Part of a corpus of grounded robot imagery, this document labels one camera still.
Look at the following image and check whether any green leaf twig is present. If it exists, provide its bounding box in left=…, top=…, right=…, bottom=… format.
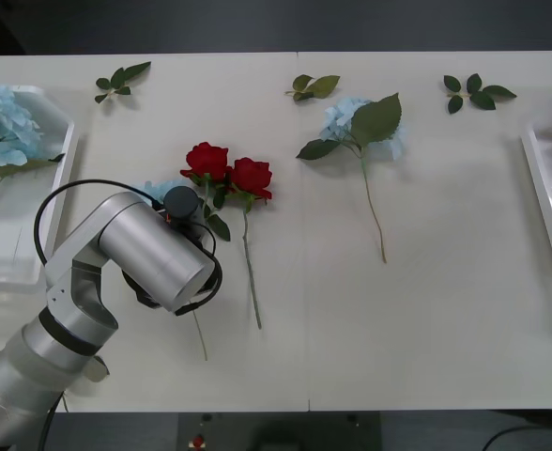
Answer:
left=443, top=72, right=518, bottom=115
left=284, top=73, right=342, bottom=103
left=94, top=60, right=153, bottom=105

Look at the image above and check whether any dark robot base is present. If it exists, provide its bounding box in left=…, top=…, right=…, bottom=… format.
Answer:
left=176, top=411, right=383, bottom=451

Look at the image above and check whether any pale blue flower large leaf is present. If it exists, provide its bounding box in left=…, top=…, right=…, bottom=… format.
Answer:
left=296, top=92, right=408, bottom=264

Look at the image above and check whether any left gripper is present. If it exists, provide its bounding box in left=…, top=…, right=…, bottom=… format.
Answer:
left=133, top=284, right=165, bottom=311

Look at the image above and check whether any black floor cable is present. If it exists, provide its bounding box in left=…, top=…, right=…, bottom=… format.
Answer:
left=484, top=422, right=547, bottom=451

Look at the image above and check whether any red rose with leaves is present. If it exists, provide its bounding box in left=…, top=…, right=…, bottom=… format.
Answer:
left=180, top=142, right=232, bottom=243

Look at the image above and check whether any red rose thorny stem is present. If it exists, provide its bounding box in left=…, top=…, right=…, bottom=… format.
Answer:
left=226, top=157, right=274, bottom=331

